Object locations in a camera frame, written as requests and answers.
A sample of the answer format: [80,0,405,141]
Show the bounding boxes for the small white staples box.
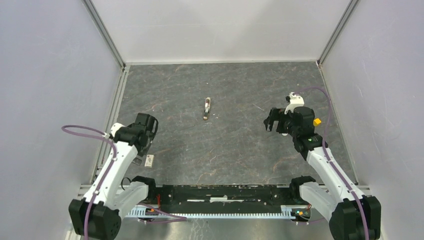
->
[144,154,155,168]

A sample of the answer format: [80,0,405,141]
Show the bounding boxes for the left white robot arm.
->
[68,113,159,240]

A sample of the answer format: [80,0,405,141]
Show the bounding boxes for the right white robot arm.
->
[263,106,381,240]

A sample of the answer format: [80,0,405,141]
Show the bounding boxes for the yellow cube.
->
[313,118,322,127]

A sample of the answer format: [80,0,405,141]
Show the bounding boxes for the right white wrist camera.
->
[284,92,305,115]

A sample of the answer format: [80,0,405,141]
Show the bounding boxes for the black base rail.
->
[144,184,308,214]

